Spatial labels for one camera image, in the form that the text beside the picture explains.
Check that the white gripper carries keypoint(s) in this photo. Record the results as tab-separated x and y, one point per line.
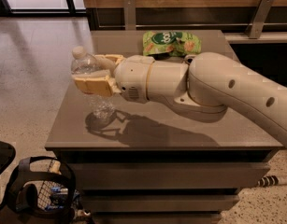
132	76

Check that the clear plastic water bottle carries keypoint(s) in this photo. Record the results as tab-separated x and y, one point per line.
91	74

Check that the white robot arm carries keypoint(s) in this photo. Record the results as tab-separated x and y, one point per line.
200	88

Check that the green chip bag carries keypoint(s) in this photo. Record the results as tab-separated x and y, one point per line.
175	44

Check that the gold soda can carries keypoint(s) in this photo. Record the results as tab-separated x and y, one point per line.
189	58

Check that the grey drawer cabinet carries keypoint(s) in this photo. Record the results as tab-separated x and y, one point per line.
148	165

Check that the black chair seat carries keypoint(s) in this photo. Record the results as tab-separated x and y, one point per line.
7	155

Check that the striped pole on floor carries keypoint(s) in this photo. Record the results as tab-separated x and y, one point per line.
272	180

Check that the left metal bracket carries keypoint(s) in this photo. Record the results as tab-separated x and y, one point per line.
129	11

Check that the metal bracket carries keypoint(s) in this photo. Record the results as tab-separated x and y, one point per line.
257	23
129	11

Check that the black wire mesh basket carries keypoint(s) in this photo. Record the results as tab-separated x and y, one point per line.
42	190

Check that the right metal bracket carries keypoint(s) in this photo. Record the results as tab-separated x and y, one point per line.
257	23

